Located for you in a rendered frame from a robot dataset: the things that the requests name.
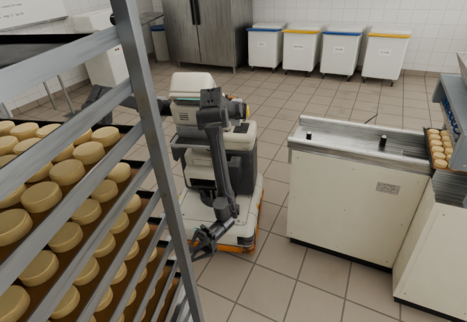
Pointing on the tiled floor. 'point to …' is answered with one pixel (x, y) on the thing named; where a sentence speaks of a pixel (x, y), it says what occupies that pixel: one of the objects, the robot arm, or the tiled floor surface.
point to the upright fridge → (207, 16)
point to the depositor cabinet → (435, 255)
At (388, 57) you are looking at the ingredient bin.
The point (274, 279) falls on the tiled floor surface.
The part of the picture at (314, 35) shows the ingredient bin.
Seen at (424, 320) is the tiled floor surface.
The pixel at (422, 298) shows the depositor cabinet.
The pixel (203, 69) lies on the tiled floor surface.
